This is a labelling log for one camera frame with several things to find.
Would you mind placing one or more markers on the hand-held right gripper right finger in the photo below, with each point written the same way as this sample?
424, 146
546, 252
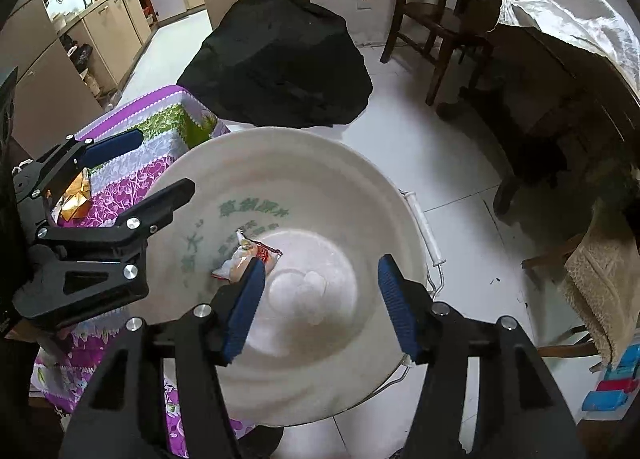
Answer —
395, 304

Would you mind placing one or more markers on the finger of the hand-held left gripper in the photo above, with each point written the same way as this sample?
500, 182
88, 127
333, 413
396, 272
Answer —
112, 146
150, 211

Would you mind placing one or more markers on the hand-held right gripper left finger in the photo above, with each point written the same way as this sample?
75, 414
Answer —
245, 304

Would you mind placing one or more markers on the pink white snack wrapper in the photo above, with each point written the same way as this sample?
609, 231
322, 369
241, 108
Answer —
240, 259

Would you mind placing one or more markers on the gold carton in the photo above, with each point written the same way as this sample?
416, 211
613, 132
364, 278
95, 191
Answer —
75, 201

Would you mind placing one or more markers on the white plastic bucket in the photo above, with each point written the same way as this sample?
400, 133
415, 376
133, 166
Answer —
300, 179

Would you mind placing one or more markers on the purple floral tablecloth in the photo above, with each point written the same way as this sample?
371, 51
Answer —
160, 114

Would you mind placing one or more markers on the beige kitchen cabinets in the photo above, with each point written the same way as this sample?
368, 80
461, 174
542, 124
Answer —
55, 89

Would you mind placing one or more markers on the wooden stool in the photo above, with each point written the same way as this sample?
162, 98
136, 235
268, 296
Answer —
550, 256

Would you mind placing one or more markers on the black cloth mound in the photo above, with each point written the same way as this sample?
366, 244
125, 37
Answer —
280, 59

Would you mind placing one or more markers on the beige fluffy towel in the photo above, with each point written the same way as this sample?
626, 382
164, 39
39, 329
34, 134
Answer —
605, 284

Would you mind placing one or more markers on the small blue box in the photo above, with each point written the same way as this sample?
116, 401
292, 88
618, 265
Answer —
605, 400

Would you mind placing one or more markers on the small red box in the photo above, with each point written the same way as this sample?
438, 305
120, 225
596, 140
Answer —
617, 385

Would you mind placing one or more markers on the light blue box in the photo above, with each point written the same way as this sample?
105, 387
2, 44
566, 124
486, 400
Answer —
627, 361

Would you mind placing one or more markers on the dark wooden dining table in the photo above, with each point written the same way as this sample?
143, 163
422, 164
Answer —
550, 99

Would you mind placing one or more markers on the dark wooden chair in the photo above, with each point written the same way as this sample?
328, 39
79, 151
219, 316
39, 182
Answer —
425, 34

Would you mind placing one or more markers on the white satin cloth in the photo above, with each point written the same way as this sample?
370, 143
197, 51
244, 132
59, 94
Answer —
565, 4

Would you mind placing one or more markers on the white wall socket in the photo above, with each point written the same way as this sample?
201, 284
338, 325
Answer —
366, 1

